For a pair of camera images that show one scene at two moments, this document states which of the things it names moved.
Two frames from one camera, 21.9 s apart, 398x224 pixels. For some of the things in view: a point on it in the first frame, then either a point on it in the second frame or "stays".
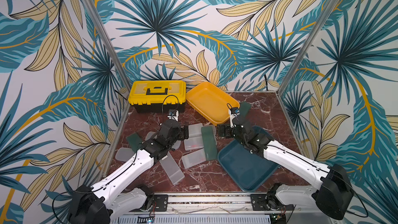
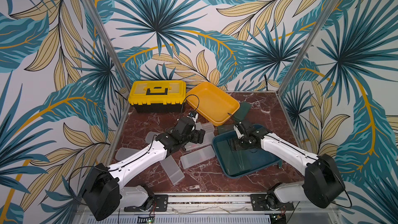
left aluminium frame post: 102,32 stays
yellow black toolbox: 157,96 stays
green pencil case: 208,137 -> 227,158
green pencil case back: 244,107 stays
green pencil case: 133,140 -> 229,157
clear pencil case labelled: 173,171 stays
